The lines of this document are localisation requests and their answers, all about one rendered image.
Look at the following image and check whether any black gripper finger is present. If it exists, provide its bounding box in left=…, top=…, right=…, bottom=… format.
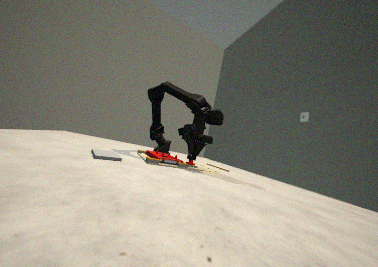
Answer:
left=185, top=140, right=194, bottom=155
left=192, top=141, right=207, bottom=158

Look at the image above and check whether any black wheel with grey hub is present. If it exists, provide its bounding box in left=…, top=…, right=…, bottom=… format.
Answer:
left=187, top=154, right=196, bottom=161

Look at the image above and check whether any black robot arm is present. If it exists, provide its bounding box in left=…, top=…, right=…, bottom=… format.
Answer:
left=148, top=82, right=224, bottom=148

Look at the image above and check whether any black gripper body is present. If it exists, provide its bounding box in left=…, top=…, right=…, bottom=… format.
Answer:
left=182, top=122, right=213, bottom=144

